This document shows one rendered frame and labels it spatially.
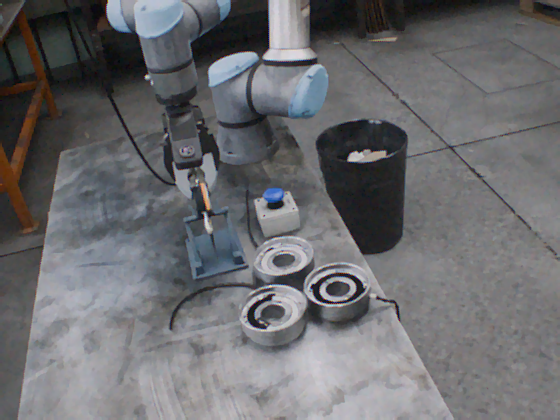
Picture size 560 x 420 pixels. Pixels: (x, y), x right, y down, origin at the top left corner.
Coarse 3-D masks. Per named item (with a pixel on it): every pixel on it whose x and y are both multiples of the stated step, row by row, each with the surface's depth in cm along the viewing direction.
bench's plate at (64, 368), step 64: (64, 192) 144; (128, 192) 139; (256, 192) 131; (320, 192) 128; (64, 256) 122; (128, 256) 119; (320, 256) 111; (64, 320) 105; (128, 320) 103; (192, 320) 101; (320, 320) 97; (384, 320) 95; (64, 384) 93; (128, 384) 91; (192, 384) 90; (256, 384) 88; (320, 384) 86; (384, 384) 85
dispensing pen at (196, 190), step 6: (192, 168) 110; (192, 174) 110; (198, 180) 110; (192, 186) 108; (198, 186) 109; (192, 192) 111; (198, 192) 109; (198, 198) 109; (198, 204) 108; (204, 204) 109; (198, 210) 108; (204, 210) 109; (204, 216) 110; (210, 216) 110; (204, 222) 110; (210, 222) 110; (210, 228) 110; (210, 234) 110; (216, 252) 110
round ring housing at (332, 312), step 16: (320, 272) 102; (336, 272) 102; (352, 272) 101; (304, 288) 98; (320, 288) 99; (336, 288) 101; (352, 288) 98; (368, 288) 96; (320, 304) 94; (336, 304) 94; (352, 304) 94; (336, 320) 96
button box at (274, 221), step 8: (288, 192) 121; (256, 200) 120; (264, 200) 120; (288, 200) 119; (256, 208) 120; (264, 208) 118; (272, 208) 117; (280, 208) 117; (288, 208) 116; (296, 208) 116; (264, 216) 115; (272, 216) 115; (280, 216) 116; (288, 216) 116; (296, 216) 116; (264, 224) 116; (272, 224) 116; (280, 224) 116; (288, 224) 117; (296, 224) 117; (264, 232) 117; (272, 232) 117; (280, 232) 117; (288, 232) 118
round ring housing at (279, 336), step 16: (272, 288) 100; (288, 288) 99; (240, 304) 97; (272, 304) 98; (288, 304) 97; (304, 304) 95; (240, 320) 94; (304, 320) 94; (256, 336) 92; (272, 336) 92; (288, 336) 92
